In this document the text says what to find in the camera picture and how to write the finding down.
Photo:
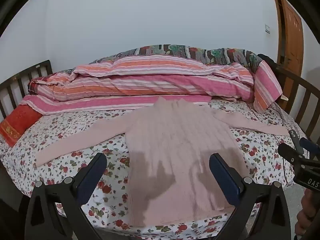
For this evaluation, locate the patchwork floral blanket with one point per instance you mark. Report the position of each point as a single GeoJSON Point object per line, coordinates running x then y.
{"type": "Point", "coordinates": [180, 51]}

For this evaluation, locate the dark wooden footboard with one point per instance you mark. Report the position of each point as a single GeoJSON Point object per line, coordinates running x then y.
{"type": "Point", "coordinates": [303, 90]}

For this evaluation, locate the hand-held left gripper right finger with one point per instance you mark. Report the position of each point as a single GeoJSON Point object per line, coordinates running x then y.
{"type": "Point", "coordinates": [225, 177]}

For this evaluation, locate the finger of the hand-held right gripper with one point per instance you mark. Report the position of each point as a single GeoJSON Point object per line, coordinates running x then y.
{"type": "Point", "coordinates": [290, 152]}
{"type": "Point", "coordinates": [311, 145]}

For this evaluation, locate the dark cloth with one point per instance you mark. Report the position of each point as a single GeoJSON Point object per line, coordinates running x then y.
{"type": "Point", "coordinates": [266, 58]}

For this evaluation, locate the person's right hand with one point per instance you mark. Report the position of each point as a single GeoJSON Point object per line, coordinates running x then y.
{"type": "Point", "coordinates": [306, 212]}

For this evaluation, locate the red embroidered pillow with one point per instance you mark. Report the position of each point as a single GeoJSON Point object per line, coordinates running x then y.
{"type": "Point", "coordinates": [17, 123]}

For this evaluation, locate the floral bedsheet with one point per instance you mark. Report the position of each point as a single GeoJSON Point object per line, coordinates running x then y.
{"type": "Point", "coordinates": [82, 130]}

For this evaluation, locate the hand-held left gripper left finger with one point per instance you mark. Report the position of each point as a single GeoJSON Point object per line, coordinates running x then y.
{"type": "Point", "coordinates": [91, 177]}

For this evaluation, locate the dark wooden headboard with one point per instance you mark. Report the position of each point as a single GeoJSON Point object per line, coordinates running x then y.
{"type": "Point", "coordinates": [30, 73]}

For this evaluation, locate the brown wooden door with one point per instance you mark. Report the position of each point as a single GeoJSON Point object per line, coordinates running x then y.
{"type": "Point", "coordinates": [291, 42]}

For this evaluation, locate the white wall switch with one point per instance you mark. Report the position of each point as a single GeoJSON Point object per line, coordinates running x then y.
{"type": "Point", "coordinates": [267, 28]}

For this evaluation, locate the pink orange striped quilt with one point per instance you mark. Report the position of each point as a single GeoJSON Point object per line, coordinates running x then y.
{"type": "Point", "coordinates": [150, 85]}

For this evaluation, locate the pink ribbed knit sweater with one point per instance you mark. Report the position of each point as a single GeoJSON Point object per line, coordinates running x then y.
{"type": "Point", "coordinates": [175, 142]}

